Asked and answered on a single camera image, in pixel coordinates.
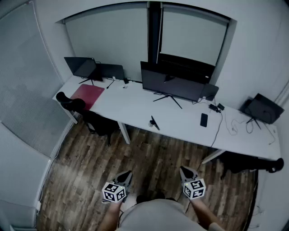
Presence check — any person's left forearm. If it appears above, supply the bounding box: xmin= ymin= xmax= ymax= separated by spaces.
xmin=107 ymin=201 xmax=124 ymax=231

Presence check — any black office chair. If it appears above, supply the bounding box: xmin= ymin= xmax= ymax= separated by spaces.
xmin=218 ymin=151 xmax=284 ymax=180
xmin=56 ymin=92 xmax=120 ymax=145

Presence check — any person's right forearm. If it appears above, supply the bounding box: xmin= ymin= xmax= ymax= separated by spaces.
xmin=191 ymin=198 xmax=219 ymax=226

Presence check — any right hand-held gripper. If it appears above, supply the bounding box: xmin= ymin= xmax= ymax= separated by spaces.
xmin=180 ymin=166 xmax=207 ymax=200

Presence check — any dark window glass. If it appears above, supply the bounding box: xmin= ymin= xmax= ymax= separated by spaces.
xmin=148 ymin=2 xmax=216 ymax=85

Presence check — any long black cable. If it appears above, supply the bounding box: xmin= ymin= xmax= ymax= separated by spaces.
xmin=210 ymin=110 xmax=224 ymax=148

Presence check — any person's light shirt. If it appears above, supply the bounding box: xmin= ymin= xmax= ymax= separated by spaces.
xmin=117 ymin=198 xmax=226 ymax=231

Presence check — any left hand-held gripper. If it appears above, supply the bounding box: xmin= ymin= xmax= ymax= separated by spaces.
xmin=102 ymin=170 xmax=133 ymax=203

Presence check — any black angled monitor on tripod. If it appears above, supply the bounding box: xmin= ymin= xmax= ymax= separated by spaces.
xmin=239 ymin=93 xmax=285 ymax=130

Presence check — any small phone stand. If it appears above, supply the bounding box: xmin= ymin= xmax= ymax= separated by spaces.
xmin=149 ymin=115 xmax=160 ymax=131

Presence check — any red desk mat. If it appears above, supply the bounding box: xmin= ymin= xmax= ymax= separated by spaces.
xmin=70 ymin=84 xmax=105 ymax=110

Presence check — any thin white cable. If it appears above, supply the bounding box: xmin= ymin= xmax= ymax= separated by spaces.
xmin=227 ymin=118 xmax=249 ymax=136

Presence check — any large black monitor on stand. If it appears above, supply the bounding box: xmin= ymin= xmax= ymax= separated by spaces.
xmin=140 ymin=60 xmax=207 ymax=110

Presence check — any wide grey roller blind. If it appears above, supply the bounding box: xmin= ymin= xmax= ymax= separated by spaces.
xmin=64 ymin=8 xmax=149 ymax=77

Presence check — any white floor cord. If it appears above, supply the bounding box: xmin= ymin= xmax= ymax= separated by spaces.
xmin=35 ymin=155 xmax=59 ymax=213

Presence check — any looped black cable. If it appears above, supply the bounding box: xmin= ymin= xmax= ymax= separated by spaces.
xmin=245 ymin=112 xmax=277 ymax=145

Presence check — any dark flat monitor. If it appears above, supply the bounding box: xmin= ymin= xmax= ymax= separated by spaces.
xmin=99 ymin=63 xmax=125 ymax=81

